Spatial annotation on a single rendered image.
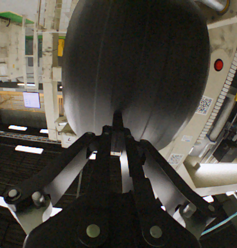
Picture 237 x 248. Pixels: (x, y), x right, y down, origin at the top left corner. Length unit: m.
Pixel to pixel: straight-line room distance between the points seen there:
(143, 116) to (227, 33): 0.45
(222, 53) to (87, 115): 0.49
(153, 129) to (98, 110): 0.11
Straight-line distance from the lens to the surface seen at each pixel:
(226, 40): 0.55
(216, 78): 0.53
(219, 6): 0.45
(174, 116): 0.22
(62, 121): 1.00
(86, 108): 0.21
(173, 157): 0.62
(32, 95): 4.44
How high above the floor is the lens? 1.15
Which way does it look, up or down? 28 degrees up
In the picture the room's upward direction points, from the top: 169 degrees counter-clockwise
